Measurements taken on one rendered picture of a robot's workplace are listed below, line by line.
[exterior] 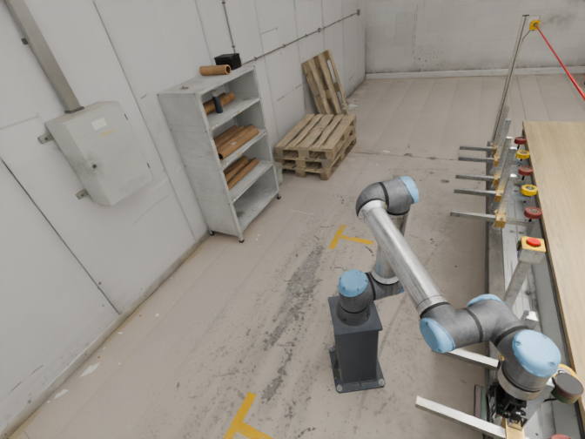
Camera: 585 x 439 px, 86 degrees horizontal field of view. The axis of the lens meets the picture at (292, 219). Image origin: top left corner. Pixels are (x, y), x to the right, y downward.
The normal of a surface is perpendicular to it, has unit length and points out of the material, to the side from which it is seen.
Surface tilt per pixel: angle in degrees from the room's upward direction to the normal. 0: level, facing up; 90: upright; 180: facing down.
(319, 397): 0
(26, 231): 90
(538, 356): 5
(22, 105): 90
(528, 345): 5
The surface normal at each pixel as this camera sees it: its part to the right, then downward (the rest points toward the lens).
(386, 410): -0.14, -0.79
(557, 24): -0.43, 0.58
